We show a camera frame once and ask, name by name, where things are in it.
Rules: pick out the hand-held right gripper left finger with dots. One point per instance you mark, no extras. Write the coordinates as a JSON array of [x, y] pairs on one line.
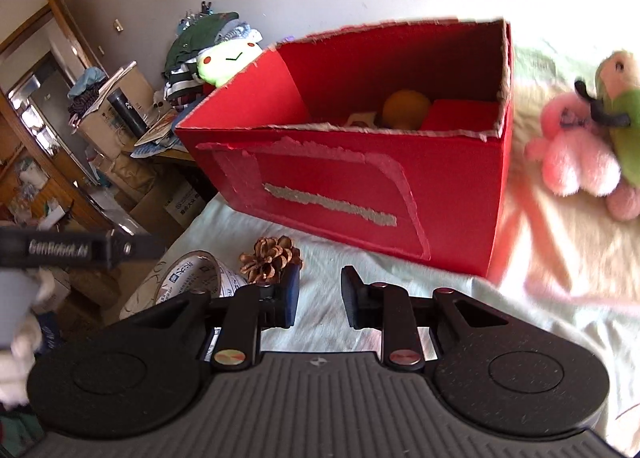
[[290, 295]]

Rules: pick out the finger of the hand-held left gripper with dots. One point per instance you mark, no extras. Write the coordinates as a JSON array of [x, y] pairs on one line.
[[140, 249]]

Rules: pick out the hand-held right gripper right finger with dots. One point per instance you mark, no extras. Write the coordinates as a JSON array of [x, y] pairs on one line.
[[352, 298]]

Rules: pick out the brown pine cone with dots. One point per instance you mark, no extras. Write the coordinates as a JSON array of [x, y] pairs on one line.
[[270, 258]]

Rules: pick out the printed tape roll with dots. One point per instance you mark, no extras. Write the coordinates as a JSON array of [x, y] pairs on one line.
[[190, 278]]

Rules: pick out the large red cardboard box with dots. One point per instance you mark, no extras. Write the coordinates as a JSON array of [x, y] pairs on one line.
[[350, 178]]

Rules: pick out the small red gift box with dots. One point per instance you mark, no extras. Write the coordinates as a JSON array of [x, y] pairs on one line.
[[460, 115]]

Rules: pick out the person's left forearm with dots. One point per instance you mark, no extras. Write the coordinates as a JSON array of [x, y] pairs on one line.
[[25, 368]]

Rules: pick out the light green printed sheet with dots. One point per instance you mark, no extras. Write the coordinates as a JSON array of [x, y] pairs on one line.
[[325, 258]]

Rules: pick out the wooden cabinet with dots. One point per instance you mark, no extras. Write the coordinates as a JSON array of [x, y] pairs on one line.
[[55, 193]]

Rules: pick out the printed cardboard box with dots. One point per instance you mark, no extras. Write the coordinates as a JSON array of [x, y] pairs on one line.
[[180, 208]]

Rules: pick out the stack of papers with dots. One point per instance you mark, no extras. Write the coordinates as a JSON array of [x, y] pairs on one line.
[[160, 130]]

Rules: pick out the brown cardboard box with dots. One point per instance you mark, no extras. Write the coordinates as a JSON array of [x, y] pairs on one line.
[[100, 130]]

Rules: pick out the black tumbler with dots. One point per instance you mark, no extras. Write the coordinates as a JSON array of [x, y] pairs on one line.
[[125, 110]]

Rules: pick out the dark blue bundled clothes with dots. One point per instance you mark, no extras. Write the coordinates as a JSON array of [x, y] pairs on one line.
[[85, 93]]

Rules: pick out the striped clothes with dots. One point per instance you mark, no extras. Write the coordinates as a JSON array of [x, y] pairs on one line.
[[182, 85]]

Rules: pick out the green frog plush toy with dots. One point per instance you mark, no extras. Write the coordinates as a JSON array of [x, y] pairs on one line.
[[225, 63]]

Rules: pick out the dark green jacket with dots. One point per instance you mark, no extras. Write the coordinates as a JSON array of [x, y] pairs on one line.
[[192, 45]]

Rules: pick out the cream cloth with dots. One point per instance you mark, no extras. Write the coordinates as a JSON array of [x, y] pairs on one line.
[[550, 218]]

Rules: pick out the blue white knit cloth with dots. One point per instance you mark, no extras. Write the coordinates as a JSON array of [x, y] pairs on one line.
[[247, 33]]

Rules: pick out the black clip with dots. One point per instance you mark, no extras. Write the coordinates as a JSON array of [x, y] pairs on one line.
[[206, 7]]

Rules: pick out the pink plush toy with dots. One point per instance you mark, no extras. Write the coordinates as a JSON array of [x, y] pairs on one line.
[[575, 158]]

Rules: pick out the green bean plush toy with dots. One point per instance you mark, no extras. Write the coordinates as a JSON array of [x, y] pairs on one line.
[[627, 123]]

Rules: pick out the wall switch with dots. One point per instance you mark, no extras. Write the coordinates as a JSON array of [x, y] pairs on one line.
[[118, 25]]

